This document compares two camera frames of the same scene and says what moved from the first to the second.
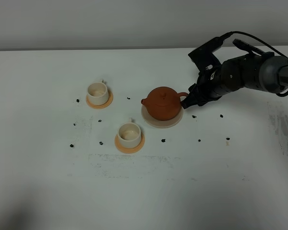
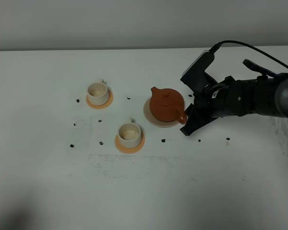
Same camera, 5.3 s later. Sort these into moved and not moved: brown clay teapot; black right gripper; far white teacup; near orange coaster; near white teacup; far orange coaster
Moved: brown clay teapot; black right gripper
Not moved: far white teacup; near white teacup; far orange coaster; near orange coaster
